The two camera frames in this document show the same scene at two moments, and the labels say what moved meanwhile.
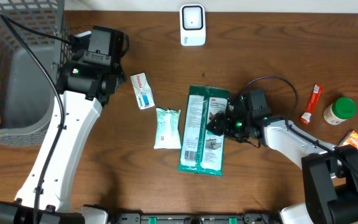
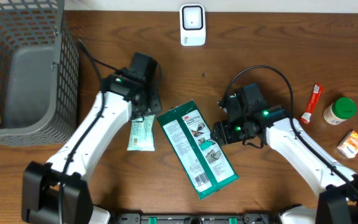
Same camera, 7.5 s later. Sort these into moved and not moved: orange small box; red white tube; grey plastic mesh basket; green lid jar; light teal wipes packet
Moved: light teal wipes packet
Not moved: grey plastic mesh basket; red white tube; orange small box; green lid jar
